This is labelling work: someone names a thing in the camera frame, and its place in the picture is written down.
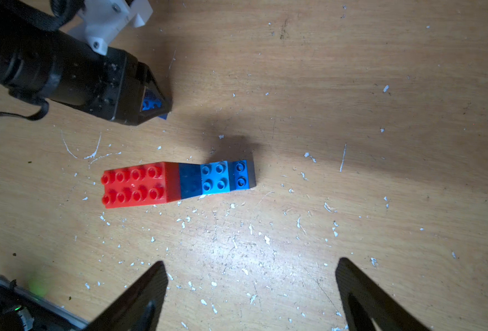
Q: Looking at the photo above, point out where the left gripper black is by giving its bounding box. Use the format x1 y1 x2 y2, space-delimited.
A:
20 31 172 126

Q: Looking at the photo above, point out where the light blue long lego brick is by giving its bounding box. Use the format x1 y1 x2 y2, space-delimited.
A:
201 161 230 195

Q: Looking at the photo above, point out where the aluminium front rail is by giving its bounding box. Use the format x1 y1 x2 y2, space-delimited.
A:
0 275 89 330

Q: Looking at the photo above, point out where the small blue lego brick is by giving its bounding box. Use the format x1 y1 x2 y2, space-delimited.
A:
141 90 164 113

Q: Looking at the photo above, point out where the red long lego brick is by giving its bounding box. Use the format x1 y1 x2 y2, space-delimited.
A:
101 162 181 209

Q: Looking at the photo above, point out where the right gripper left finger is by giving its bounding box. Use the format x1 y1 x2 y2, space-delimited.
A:
85 261 168 330

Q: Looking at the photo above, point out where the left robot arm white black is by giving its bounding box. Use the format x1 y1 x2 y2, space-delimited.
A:
0 1 172 126

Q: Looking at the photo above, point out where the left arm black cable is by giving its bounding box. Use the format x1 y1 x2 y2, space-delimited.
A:
0 97 50 121

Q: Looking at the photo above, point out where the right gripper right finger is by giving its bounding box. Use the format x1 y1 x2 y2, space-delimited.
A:
336 257 427 331

